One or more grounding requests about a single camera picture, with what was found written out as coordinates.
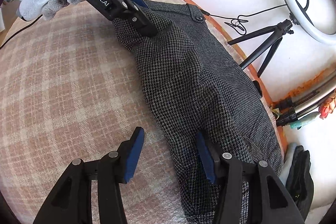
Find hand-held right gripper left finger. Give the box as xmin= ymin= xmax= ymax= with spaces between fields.
xmin=33 ymin=126 xmax=145 ymax=224

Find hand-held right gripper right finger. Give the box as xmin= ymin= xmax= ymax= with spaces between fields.
xmin=196 ymin=132 xmax=305 ymax=224

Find grey houndstooth pants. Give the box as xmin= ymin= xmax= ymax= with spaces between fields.
xmin=113 ymin=0 xmax=285 ymax=220

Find folded black pants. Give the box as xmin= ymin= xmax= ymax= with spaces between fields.
xmin=286 ymin=145 xmax=315 ymax=221

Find pink plaid blanket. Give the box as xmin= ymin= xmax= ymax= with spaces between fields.
xmin=0 ymin=0 xmax=275 ymax=224

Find silver folded tripod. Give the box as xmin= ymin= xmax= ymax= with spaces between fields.
xmin=274 ymin=78 xmax=336 ymax=127

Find small black tripod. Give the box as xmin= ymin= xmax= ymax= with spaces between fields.
xmin=227 ymin=13 xmax=296 ymax=78

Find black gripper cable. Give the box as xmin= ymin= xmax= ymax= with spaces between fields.
xmin=0 ymin=13 xmax=44 ymax=50

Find black ring light cable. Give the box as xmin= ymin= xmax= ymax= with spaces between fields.
xmin=168 ymin=0 xmax=289 ymax=36

